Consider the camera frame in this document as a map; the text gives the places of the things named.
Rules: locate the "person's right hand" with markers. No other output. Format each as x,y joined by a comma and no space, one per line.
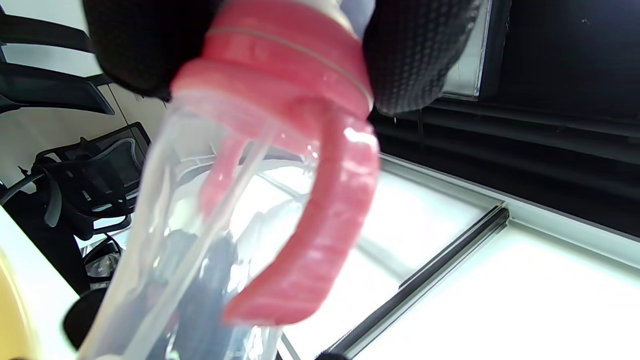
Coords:
82,320

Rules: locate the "person's left hand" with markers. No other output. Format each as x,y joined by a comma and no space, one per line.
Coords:
415,55

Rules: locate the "clear plastic baby bottle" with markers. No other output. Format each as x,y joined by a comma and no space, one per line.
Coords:
280,65

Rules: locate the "yellow plastic basin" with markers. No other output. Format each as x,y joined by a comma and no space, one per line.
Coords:
12,320

